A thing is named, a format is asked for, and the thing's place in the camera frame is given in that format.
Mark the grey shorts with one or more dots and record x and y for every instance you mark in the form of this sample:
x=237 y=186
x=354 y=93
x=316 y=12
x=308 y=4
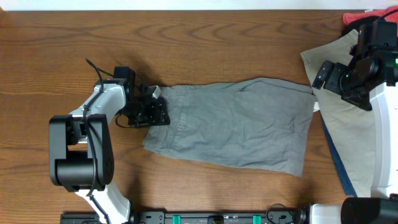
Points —
x=256 y=124

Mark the red garment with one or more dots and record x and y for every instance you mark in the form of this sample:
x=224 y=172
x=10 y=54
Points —
x=349 y=17

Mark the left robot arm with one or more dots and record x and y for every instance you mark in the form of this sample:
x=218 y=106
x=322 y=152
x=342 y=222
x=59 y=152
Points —
x=81 y=155

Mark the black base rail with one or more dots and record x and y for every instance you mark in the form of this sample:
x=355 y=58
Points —
x=276 y=213

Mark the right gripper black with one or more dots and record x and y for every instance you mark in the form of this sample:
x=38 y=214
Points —
x=339 y=71

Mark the beige khaki shorts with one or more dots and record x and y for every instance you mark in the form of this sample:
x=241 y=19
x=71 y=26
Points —
x=351 y=128

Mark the black garment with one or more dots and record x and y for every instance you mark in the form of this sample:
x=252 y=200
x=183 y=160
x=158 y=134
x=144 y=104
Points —
x=355 y=25

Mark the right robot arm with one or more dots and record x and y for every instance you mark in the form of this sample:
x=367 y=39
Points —
x=355 y=81

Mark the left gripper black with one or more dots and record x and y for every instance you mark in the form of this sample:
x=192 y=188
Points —
x=154 y=117

